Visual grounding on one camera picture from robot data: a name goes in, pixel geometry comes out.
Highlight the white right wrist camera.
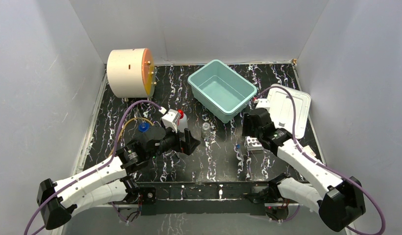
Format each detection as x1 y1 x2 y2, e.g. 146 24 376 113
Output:
254 98 270 112

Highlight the clear glass tube blue stopper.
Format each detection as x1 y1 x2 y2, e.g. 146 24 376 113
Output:
133 108 150 133

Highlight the blue capped tube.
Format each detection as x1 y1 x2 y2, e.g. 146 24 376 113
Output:
236 144 243 162

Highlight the cream cylindrical centrifuge machine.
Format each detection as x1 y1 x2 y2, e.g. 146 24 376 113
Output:
106 48 156 98

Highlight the clear acrylic test tube rack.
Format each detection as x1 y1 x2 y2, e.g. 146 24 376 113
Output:
245 137 264 151

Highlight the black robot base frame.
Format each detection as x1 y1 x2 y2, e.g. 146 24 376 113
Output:
112 182 299 223

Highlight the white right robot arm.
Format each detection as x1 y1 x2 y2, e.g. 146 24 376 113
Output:
242 108 366 232

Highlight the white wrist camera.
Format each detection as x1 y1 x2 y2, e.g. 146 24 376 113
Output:
161 109 180 133
254 98 270 112

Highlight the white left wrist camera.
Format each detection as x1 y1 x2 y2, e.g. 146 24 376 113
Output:
161 109 180 133

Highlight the small clear glass jar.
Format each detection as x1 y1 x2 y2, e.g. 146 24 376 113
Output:
201 122 211 140

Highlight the teal plastic bin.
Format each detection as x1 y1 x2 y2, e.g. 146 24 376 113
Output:
188 59 257 123

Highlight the white wash bottle red cap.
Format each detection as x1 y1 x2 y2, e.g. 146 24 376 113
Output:
177 110 188 133

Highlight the white plastic bin lid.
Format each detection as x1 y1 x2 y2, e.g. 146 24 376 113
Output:
267 84 311 140

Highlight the tan rubber tubing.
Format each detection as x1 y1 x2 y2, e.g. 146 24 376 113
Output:
110 117 156 156

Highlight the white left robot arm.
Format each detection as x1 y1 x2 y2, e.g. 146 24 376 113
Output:
37 124 200 230

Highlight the small paper label card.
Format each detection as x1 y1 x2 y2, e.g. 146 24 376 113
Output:
303 145 317 159

